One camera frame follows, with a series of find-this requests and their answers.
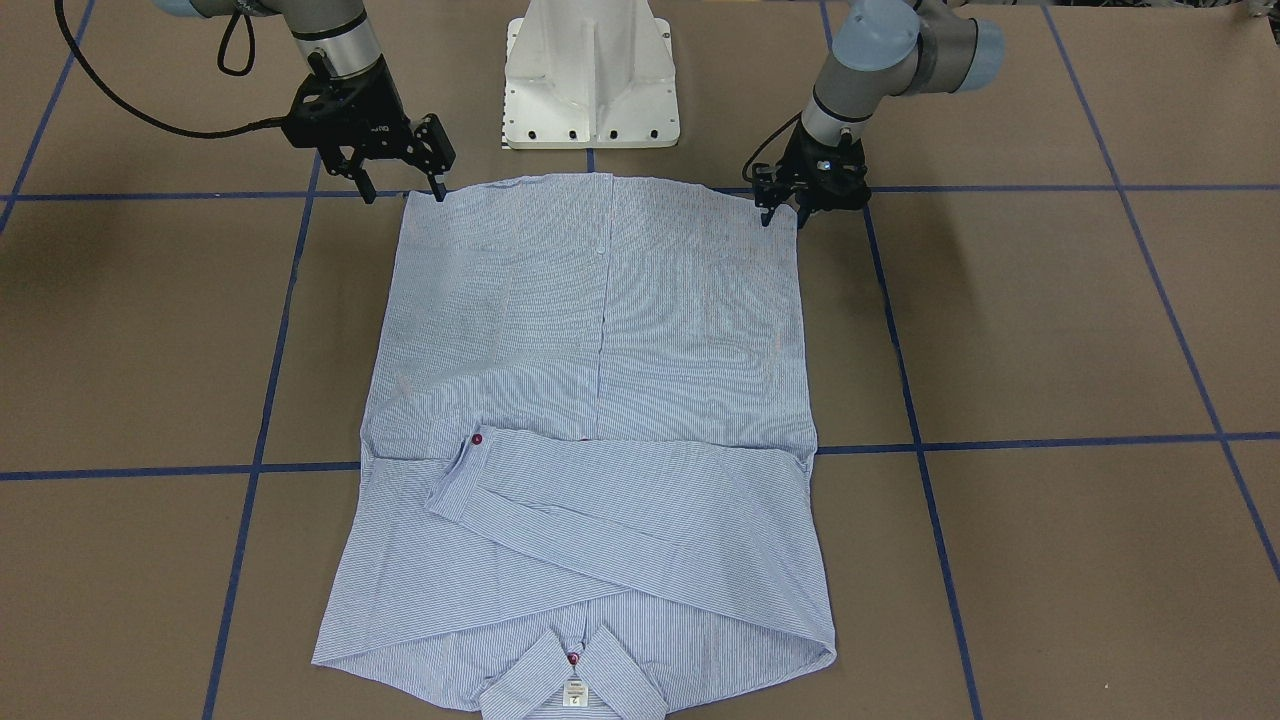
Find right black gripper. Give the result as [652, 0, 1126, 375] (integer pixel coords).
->
[282, 55, 456, 205]

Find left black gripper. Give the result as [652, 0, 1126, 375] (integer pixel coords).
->
[753, 126, 870, 229]

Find light blue striped shirt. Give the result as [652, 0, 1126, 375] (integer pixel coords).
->
[312, 173, 837, 719]

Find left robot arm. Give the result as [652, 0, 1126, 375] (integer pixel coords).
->
[741, 1, 1006, 228]

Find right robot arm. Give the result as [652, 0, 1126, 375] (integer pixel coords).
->
[155, 1, 456, 202]

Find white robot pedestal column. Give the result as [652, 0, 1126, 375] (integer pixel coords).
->
[500, 1, 682, 151]

